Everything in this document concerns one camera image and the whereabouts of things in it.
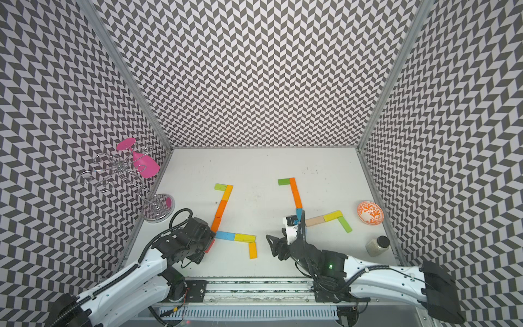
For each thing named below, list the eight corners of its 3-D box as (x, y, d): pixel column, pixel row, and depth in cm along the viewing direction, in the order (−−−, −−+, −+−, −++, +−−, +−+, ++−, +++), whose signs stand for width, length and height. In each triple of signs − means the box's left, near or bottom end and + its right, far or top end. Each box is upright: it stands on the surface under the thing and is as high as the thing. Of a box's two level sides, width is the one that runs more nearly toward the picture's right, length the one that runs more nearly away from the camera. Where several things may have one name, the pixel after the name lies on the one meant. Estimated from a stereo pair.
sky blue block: (216, 238, 88) (215, 236, 86) (218, 232, 89) (217, 230, 88) (234, 241, 87) (233, 239, 85) (235, 235, 89) (235, 233, 87)
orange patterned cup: (360, 226, 91) (364, 221, 87) (354, 206, 98) (358, 201, 93) (381, 226, 91) (387, 221, 87) (374, 206, 98) (379, 201, 93)
